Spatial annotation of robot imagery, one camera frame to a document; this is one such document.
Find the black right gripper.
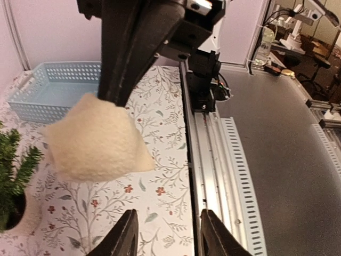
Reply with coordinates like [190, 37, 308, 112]
[77, 1, 226, 107]

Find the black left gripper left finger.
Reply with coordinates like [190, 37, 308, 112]
[87, 209, 139, 256]

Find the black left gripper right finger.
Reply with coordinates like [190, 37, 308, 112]
[200, 209, 251, 256]

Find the white ribbed plant pot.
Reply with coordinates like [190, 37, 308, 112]
[1, 191, 42, 236]

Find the beige ribbon bow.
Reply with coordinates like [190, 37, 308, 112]
[44, 93, 155, 182]

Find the small green christmas tree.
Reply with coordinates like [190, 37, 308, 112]
[1, 123, 43, 218]

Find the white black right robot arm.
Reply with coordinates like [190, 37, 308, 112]
[77, 0, 228, 112]

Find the light blue perforated basket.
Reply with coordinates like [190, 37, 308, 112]
[7, 61, 101, 124]

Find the background lab equipment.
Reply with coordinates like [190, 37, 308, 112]
[250, 0, 341, 129]

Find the grey slotted cable duct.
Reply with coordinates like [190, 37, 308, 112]
[221, 117, 267, 255]

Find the aluminium front rail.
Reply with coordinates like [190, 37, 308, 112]
[180, 63, 247, 250]

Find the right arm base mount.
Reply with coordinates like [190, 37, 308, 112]
[185, 50, 231, 113]

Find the aluminium corner post right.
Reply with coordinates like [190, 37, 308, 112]
[1, 0, 31, 71]

